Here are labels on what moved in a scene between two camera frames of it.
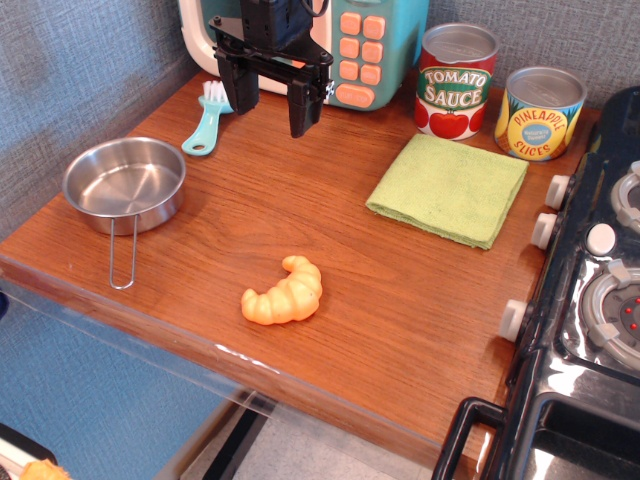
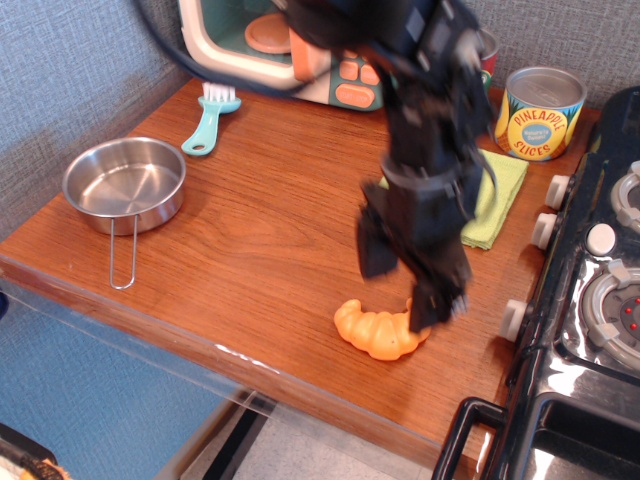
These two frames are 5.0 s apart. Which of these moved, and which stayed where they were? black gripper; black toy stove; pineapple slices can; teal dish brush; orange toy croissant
Moved: orange toy croissant; black gripper
Stayed: black toy stove; pineapple slices can; teal dish brush
